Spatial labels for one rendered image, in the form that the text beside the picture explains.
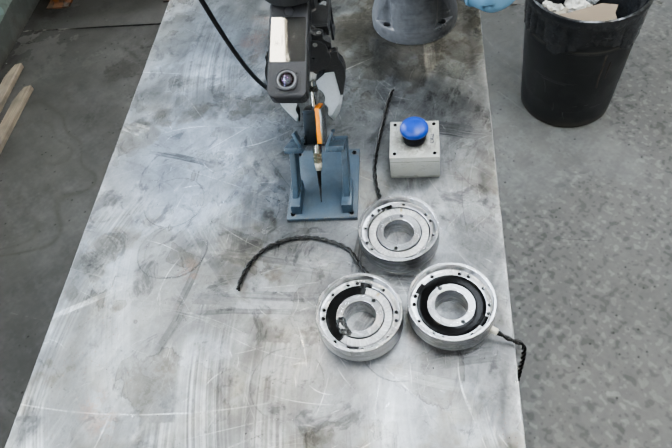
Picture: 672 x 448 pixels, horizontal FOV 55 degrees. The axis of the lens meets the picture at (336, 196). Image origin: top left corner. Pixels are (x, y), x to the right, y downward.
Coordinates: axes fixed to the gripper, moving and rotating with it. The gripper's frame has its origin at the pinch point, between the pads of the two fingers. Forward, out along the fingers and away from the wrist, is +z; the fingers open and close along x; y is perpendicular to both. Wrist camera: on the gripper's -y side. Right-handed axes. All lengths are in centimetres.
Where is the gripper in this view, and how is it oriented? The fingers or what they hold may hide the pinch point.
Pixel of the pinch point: (314, 116)
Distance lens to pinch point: 87.8
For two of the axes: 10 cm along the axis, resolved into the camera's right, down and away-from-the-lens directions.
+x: -9.9, 0.3, 1.2
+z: 1.2, 6.1, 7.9
